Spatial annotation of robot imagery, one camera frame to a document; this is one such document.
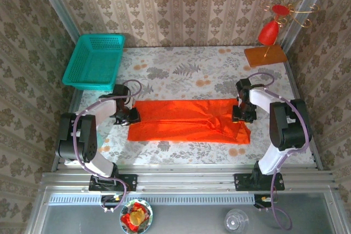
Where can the orange t-shirt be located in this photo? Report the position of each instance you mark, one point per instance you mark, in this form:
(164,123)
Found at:
(186,124)

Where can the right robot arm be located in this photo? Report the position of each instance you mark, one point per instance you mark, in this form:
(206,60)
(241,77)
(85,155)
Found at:
(288,127)

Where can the teal plastic basket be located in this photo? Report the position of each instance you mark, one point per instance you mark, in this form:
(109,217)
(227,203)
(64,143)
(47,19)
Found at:
(93,61)

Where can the floral tablecloth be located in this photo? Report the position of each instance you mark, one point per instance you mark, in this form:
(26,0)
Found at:
(178,75)

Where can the patterned bowl with snacks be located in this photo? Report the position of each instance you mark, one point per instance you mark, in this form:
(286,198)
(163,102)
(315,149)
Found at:
(136,216)

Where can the clear glass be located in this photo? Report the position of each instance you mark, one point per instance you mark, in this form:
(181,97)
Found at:
(236,221)

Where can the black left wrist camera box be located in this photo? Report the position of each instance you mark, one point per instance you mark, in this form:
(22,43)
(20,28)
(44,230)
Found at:
(120,91)

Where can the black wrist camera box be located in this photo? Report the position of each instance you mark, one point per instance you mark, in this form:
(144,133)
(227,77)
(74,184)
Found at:
(120,91)
(242,84)

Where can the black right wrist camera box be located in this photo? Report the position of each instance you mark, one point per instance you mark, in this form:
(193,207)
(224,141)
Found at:
(242,84)

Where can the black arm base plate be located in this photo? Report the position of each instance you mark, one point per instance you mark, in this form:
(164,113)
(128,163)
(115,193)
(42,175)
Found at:
(242,182)
(129,182)

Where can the aluminium rail frame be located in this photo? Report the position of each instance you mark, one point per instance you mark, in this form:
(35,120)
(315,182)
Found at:
(186,179)

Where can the aluminium frame post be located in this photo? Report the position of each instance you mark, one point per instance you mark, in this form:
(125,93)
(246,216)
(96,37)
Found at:
(57,9)
(307,9)

